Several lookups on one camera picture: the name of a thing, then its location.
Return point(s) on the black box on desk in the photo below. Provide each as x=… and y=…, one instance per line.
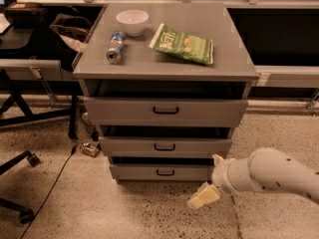
x=25, y=14

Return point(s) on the grey drawer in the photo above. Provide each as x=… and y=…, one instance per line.
x=164, y=147
x=121, y=172
x=165, y=112

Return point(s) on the black bag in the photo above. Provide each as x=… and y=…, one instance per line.
x=70, y=33

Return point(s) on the grey drawer cabinet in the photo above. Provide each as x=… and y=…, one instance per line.
x=146, y=74

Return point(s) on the grey middle drawer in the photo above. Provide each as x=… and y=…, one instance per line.
x=164, y=147

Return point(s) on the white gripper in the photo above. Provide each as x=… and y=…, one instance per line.
x=221, y=176

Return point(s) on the grey bottom drawer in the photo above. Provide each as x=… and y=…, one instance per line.
x=121, y=172

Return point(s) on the black desk frame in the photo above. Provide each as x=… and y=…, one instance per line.
x=21, y=77

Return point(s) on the grey top drawer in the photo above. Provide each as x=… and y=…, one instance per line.
x=165, y=112

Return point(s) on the green chip bag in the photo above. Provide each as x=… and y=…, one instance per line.
x=182, y=45

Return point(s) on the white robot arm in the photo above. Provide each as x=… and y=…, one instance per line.
x=264, y=170

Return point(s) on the white bowl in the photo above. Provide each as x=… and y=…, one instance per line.
x=133, y=22

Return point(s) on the blue silver soda can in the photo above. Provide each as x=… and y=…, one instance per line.
x=116, y=47

